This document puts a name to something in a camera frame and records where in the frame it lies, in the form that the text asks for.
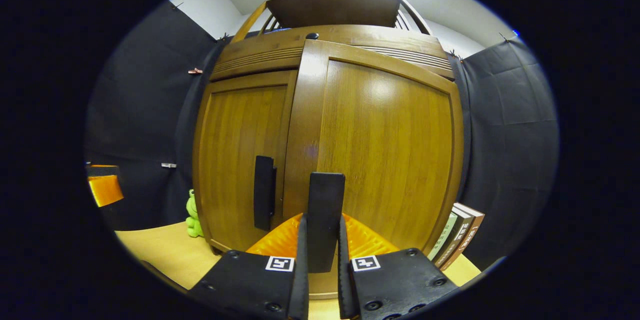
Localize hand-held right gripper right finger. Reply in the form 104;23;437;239
337;214;458;320

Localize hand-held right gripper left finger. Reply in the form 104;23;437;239
187;213;310;320

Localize black door handle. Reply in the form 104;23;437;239
253;155;277;232
306;172;346;274

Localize wooden cabinet door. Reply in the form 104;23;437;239
282;39;465;301
192;69;299;256

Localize wooden double-door shoe cabinet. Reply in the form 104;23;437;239
192;0;466;301

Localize green frog plush toy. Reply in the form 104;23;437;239
185;189;205;238

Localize pale green book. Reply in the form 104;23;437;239
427;212;458;261

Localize black book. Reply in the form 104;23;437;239
434;206;475;267

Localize brown book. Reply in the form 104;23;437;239
440;203;486;272

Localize wooden drawer with ribbed front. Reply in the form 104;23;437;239
210;24;456;82

